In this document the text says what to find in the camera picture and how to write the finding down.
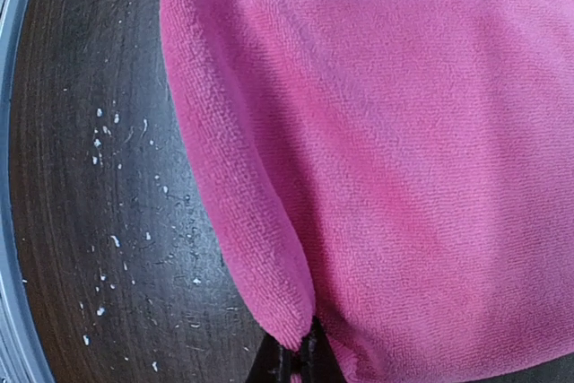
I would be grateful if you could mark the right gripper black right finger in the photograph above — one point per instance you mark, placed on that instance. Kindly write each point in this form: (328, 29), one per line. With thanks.
(317, 359)

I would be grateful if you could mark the pink towel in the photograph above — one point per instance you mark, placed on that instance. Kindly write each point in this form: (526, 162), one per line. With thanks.
(400, 169)

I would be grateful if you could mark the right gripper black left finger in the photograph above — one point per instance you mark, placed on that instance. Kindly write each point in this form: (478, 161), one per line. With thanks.
(272, 364)

